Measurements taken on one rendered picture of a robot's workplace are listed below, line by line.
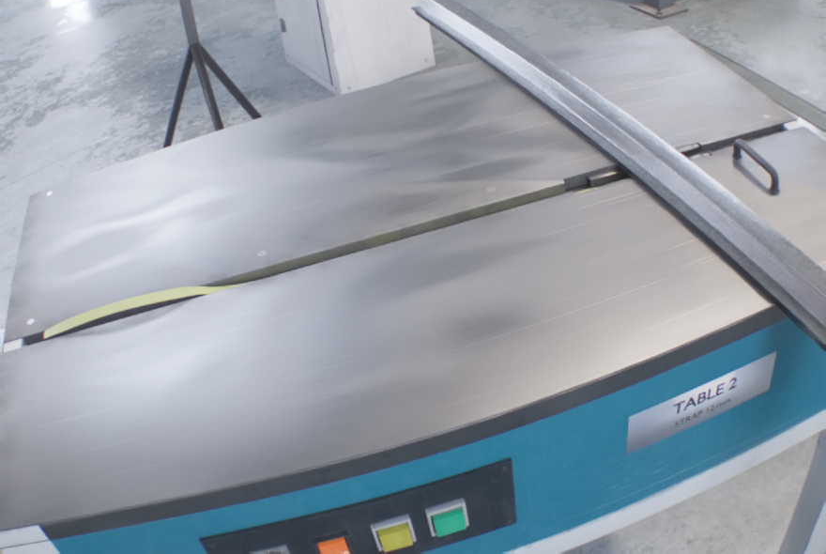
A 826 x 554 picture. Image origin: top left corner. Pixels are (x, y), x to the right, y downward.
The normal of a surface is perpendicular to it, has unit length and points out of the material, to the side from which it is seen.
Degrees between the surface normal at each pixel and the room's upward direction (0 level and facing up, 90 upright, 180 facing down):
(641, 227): 0
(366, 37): 90
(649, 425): 90
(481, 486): 90
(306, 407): 0
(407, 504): 90
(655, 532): 0
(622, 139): 75
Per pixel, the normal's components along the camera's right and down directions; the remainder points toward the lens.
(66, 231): -0.14, -0.82
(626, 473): 0.29, 0.51
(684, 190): -0.92, 0.10
